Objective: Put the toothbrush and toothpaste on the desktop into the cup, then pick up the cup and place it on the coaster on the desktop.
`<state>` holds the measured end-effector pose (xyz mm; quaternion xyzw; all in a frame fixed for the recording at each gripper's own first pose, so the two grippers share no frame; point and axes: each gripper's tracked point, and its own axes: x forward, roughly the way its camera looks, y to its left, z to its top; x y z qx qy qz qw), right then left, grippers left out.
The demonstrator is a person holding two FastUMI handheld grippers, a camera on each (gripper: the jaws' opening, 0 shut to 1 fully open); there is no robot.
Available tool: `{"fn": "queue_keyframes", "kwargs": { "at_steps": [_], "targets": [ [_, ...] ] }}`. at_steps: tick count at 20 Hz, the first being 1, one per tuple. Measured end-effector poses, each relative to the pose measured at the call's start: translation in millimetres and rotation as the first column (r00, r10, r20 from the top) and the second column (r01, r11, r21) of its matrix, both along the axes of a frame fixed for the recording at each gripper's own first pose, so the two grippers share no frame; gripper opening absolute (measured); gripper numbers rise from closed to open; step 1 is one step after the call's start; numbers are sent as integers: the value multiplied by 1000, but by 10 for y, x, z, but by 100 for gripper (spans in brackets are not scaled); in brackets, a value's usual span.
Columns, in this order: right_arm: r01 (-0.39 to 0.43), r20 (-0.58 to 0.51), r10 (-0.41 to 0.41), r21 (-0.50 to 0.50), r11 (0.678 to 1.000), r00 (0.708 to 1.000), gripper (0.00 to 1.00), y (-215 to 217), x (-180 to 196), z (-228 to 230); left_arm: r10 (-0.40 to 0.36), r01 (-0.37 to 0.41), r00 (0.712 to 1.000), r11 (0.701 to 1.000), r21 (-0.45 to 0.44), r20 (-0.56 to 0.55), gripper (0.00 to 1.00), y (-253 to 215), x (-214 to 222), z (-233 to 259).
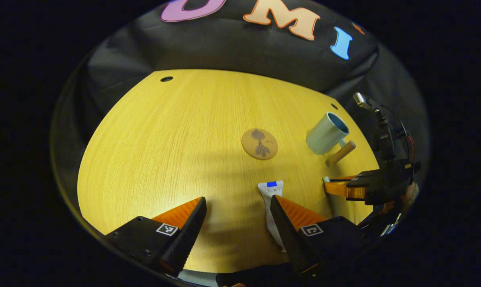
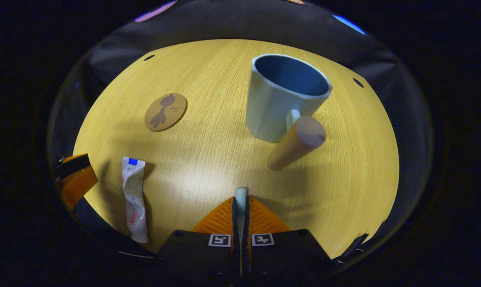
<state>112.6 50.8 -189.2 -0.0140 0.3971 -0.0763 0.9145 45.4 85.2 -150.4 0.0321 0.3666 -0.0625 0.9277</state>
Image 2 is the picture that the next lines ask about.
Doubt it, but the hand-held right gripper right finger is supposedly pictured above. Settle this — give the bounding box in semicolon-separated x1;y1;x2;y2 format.
242;195;336;279

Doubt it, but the pale green toothbrush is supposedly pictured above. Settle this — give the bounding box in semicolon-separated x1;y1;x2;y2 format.
235;187;248;240

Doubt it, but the black backdrop cloth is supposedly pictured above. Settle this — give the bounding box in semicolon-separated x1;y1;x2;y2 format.
47;0;434;256

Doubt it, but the round brown coaster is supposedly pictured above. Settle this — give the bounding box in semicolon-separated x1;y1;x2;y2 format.
145;93;188;132

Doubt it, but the light blue cup wooden handle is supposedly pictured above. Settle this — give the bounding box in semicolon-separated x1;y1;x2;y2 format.
245;54;333;171

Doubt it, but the white toothpaste tube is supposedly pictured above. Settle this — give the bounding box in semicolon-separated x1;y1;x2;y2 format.
122;156;149;244

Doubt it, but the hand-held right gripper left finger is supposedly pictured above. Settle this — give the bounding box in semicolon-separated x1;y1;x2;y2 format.
157;197;241;279

